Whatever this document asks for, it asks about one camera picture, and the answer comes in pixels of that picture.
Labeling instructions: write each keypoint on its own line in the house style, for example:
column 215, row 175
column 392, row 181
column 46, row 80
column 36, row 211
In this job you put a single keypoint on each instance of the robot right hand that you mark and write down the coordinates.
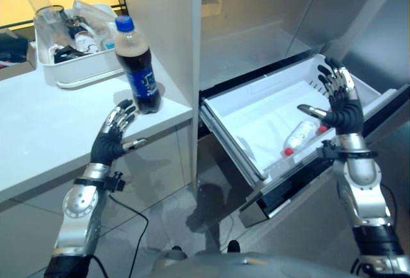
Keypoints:
column 347, row 114

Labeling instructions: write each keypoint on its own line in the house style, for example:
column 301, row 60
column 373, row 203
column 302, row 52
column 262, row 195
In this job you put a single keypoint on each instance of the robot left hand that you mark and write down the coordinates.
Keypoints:
column 105, row 145

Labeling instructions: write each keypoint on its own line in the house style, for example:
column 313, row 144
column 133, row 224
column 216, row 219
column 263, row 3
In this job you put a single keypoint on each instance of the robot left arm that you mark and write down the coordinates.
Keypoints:
column 78, row 214

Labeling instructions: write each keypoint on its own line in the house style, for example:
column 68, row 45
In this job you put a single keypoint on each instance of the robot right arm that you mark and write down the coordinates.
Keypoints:
column 362, row 178

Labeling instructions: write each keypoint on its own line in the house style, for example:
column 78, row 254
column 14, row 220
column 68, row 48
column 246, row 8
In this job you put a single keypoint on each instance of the white refrigerator drawer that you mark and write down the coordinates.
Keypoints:
column 256, row 111

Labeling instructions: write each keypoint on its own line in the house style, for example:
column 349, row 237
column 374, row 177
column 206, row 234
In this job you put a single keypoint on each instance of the stainless steel refrigerator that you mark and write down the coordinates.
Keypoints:
column 266, row 21

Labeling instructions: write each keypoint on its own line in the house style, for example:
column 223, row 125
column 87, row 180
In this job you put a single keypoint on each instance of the clear bottle with red cap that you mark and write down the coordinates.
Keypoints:
column 322, row 128
column 299, row 137

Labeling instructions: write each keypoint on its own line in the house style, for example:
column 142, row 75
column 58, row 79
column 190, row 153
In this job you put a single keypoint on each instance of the black left wrist clamp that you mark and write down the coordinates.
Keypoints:
column 113, row 183

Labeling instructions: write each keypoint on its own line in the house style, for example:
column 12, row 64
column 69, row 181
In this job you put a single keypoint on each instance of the black wrist clamp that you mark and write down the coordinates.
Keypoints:
column 113, row 183
column 330, row 151

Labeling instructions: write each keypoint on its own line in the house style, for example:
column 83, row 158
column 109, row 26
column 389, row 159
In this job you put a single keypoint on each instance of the black right wrist clamp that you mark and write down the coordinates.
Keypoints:
column 330, row 151

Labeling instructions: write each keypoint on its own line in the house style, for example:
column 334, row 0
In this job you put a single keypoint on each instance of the white counter cabinet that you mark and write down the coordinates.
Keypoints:
column 153, row 162

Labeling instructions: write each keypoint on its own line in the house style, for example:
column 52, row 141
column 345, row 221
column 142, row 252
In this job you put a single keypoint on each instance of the white plastic storage bin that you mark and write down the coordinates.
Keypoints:
column 80, row 70

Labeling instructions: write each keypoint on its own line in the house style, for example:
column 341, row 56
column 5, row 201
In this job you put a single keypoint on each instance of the cola bottle with blue label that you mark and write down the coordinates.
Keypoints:
column 139, row 66

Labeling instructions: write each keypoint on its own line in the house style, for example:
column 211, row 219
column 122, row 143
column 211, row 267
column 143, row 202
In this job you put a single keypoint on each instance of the black object in bin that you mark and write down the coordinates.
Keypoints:
column 67, row 54

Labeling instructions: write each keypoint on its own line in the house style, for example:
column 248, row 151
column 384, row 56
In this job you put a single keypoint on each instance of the white packet with blue label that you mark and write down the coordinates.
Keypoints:
column 109, row 45

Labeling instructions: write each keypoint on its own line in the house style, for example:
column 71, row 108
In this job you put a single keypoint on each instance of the dark robot left foot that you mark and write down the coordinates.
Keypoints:
column 175, row 248

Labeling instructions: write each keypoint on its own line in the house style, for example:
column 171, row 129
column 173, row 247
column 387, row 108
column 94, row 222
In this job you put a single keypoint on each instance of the dark robot foot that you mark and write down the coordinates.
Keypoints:
column 234, row 246
column 175, row 248

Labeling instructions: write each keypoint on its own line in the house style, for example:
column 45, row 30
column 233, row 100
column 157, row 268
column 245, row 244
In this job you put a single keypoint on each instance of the brown cardboard box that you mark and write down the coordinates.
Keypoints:
column 16, row 53

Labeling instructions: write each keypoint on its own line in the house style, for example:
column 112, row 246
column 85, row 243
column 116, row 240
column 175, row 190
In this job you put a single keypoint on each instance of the crumpled clear plastic bag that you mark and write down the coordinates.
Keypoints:
column 93, row 13

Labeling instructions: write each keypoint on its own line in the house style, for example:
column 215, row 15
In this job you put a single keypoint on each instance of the dark robot right foot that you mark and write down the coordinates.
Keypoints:
column 234, row 246

